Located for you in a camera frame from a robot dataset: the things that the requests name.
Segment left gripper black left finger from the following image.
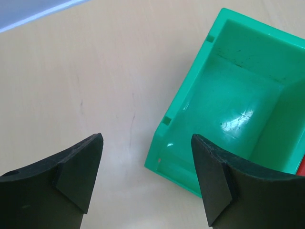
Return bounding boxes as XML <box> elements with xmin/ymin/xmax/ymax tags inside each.
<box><xmin>0</xmin><ymin>133</ymin><xmax>103</xmax><ymax>229</ymax></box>

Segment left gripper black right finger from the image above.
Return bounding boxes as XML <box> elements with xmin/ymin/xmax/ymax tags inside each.
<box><xmin>191</xmin><ymin>134</ymin><xmax>305</xmax><ymax>229</ymax></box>

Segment red plastic bin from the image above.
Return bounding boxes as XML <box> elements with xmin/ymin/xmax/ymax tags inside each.
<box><xmin>296</xmin><ymin>156</ymin><xmax>305</xmax><ymax>176</ymax></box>

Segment near green plastic bin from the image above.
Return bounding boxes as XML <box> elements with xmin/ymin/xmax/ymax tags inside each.
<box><xmin>144</xmin><ymin>8</ymin><xmax>305</xmax><ymax>195</ymax></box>

